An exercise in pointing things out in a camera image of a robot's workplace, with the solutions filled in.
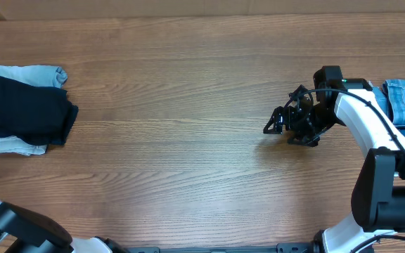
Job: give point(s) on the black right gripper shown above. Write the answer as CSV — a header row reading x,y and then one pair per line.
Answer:
x,y
294,119

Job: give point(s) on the folded navy garment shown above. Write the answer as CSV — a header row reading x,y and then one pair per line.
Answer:
x,y
62,114

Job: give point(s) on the black polo shirt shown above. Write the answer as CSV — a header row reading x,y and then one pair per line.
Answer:
x,y
24,111

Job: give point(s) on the light blue denim jeans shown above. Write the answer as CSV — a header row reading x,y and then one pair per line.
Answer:
x,y
391,99

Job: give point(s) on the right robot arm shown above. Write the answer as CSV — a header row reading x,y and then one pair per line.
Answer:
x,y
378,198

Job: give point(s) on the folded light grey garment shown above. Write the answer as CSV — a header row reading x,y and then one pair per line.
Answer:
x,y
34,75

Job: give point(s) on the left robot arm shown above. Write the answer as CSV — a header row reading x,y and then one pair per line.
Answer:
x,y
36,233

